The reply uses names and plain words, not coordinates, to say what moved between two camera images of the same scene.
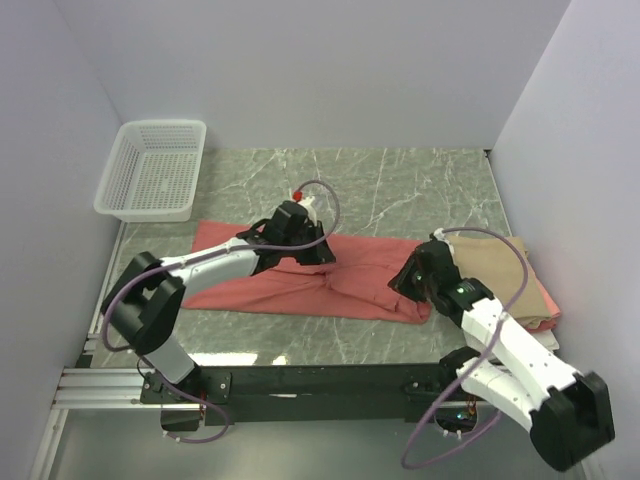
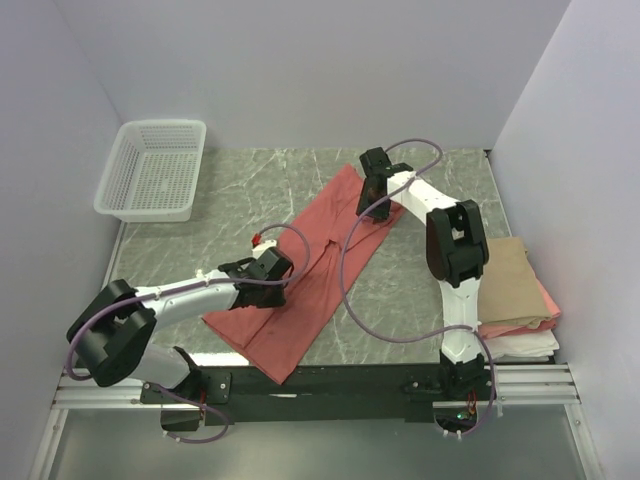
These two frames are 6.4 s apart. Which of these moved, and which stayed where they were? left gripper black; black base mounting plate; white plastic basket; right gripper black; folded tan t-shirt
Moved: left gripper black; right gripper black
Stayed: folded tan t-shirt; black base mounting plate; white plastic basket
